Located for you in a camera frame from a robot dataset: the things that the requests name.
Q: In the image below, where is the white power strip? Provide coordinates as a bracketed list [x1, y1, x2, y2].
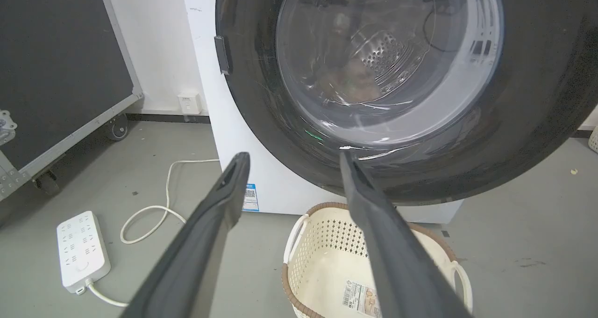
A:
[57, 211, 112, 294]

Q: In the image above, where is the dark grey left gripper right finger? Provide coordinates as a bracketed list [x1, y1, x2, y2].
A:
[339, 150, 472, 318]

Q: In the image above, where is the white wall socket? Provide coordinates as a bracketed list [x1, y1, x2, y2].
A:
[178, 92, 202, 115]

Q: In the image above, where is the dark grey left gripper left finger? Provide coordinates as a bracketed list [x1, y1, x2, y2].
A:
[120, 152, 251, 318]

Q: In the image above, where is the cream perforated laundry basket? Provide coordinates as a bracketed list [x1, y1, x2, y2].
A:
[281, 202, 473, 318]

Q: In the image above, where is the round black washing machine door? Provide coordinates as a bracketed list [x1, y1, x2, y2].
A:
[215, 0, 598, 205]

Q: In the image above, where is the white washing machine body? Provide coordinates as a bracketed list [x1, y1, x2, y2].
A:
[181, 0, 464, 224]

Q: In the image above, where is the black flight case on wheels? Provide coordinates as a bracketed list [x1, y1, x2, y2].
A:
[0, 0, 144, 203]

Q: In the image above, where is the white power cable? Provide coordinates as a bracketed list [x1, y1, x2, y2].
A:
[87, 158, 220, 307]

